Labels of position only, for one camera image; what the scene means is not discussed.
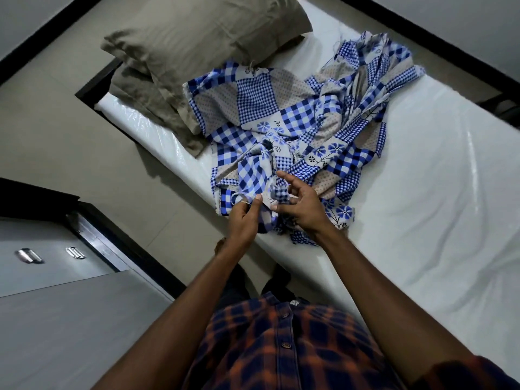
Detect person's left hand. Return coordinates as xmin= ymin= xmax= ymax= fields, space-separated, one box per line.
xmin=227 ymin=194 xmax=264 ymax=249

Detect person's right forearm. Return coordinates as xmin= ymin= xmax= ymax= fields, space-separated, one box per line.
xmin=314 ymin=225 xmax=482 ymax=387

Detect large olive pillow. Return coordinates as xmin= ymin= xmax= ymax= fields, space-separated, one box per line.
xmin=100 ymin=0 xmax=313 ymax=134

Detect blue checked floral bedsheet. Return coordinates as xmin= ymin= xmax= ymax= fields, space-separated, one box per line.
xmin=183 ymin=31 xmax=426 ymax=246

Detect person's left forearm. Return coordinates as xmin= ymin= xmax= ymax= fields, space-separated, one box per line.
xmin=92 ymin=236 xmax=261 ymax=390

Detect person's right hand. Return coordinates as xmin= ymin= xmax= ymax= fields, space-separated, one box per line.
xmin=270 ymin=170 xmax=332 ymax=237

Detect flat olive pillow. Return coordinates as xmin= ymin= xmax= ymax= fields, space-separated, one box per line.
xmin=108 ymin=63 xmax=212 ymax=159

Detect white plastic-covered mattress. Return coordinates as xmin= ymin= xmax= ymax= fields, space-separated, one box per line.
xmin=94 ymin=0 xmax=520 ymax=382

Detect grey wardrobe with black frame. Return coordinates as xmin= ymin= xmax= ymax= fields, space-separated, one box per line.
xmin=0 ymin=177 xmax=187 ymax=390

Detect blue orange plaid shirt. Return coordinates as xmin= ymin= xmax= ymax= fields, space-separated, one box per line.
xmin=182 ymin=291 xmax=520 ymax=390

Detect dark trousers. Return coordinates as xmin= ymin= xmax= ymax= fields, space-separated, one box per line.
xmin=217 ymin=263 xmax=294 ymax=311

